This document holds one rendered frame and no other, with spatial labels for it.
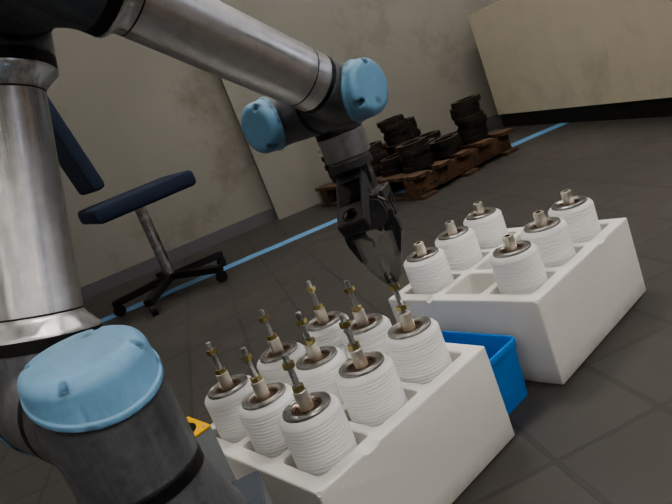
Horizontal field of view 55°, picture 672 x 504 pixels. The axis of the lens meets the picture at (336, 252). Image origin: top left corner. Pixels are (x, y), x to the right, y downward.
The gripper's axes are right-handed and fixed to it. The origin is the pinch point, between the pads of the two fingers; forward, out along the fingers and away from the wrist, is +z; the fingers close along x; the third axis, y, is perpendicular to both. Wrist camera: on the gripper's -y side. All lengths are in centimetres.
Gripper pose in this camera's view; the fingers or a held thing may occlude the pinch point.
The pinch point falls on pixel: (389, 277)
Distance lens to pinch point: 104.9
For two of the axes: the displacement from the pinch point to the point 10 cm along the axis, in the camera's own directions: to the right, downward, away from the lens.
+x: -9.0, 2.7, 3.4
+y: 2.4, -3.3, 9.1
